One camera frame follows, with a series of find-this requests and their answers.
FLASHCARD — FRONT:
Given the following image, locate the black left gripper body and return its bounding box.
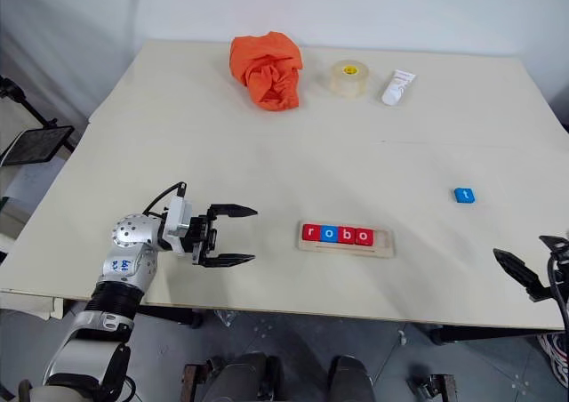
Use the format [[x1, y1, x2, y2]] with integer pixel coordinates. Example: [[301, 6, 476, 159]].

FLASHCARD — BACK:
[[180, 213, 219, 268]]

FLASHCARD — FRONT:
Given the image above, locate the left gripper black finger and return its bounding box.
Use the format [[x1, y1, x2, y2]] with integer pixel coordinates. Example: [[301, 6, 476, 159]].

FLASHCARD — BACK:
[[208, 203, 260, 220], [197, 253, 257, 269]]

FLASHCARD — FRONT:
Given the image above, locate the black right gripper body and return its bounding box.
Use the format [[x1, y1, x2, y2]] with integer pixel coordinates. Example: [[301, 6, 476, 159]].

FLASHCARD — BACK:
[[527, 246, 569, 303]]

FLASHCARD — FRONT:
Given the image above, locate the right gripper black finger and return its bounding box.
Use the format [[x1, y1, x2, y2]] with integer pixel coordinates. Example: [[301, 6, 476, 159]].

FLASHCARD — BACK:
[[539, 235, 569, 251], [493, 249, 543, 293]]

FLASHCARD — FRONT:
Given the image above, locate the wooden letter tile rack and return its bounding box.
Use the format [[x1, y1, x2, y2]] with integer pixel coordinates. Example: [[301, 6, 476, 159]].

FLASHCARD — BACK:
[[296, 221, 396, 259]]

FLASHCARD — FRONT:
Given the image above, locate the black table leg bar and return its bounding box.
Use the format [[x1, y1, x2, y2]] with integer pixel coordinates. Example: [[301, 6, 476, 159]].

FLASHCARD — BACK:
[[429, 324, 561, 345], [137, 303, 205, 330]]

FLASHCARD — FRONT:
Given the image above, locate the red white patterned object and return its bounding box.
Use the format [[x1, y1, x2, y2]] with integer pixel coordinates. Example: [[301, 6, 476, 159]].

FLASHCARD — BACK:
[[537, 333, 569, 381]]

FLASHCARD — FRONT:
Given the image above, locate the dark grey rounded shape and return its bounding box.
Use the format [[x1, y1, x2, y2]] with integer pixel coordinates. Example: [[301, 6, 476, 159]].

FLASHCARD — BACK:
[[328, 355, 383, 402], [199, 352, 281, 402]]

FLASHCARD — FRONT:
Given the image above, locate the crumpled orange cloth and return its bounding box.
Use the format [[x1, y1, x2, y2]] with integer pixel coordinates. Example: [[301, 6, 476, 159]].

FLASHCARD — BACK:
[[229, 30, 305, 113]]

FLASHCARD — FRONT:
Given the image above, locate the clear tape roll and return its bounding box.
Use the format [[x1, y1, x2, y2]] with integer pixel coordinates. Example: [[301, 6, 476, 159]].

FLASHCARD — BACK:
[[328, 59, 371, 100]]

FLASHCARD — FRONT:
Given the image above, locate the white paper sheet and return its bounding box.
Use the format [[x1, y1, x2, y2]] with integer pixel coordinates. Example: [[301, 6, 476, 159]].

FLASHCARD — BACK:
[[0, 157, 68, 207]]

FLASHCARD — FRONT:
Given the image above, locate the white board under table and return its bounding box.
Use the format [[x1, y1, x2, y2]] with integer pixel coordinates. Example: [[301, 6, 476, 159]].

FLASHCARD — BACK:
[[0, 293, 66, 321]]

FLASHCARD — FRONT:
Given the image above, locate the black flat panel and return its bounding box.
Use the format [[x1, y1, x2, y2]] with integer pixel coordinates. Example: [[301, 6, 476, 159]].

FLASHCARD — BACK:
[[0, 125, 76, 166]]

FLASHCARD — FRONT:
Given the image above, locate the white squeeze tube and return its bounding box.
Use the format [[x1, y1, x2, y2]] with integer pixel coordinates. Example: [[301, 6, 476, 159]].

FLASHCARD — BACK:
[[381, 69, 418, 108]]

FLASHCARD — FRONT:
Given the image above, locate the black stand pole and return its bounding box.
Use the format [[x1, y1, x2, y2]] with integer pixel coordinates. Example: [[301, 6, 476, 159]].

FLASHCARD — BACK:
[[0, 76, 76, 154]]

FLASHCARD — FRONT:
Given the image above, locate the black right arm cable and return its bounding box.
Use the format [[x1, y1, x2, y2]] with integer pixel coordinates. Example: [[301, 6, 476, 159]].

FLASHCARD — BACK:
[[547, 257, 569, 332]]

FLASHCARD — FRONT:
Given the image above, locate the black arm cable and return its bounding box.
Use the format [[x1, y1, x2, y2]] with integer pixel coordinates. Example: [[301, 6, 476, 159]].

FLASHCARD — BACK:
[[142, 181, 187, 219], [547, 257, 569, 332]]

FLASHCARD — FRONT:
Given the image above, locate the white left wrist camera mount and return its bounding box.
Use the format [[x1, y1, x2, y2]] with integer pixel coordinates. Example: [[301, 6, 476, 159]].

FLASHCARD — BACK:
[[160, 196, 195, 257]]

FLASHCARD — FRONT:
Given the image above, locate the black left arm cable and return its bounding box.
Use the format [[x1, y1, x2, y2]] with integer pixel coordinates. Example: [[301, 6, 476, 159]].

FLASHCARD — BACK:
[[142, 181, 187, 219]]

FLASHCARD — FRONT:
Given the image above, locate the rusty metal bracket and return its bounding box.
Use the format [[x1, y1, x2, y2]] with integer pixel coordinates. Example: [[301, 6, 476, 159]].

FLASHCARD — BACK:
[[180, 362, 210, 402], [426, 374, 459, 402]]

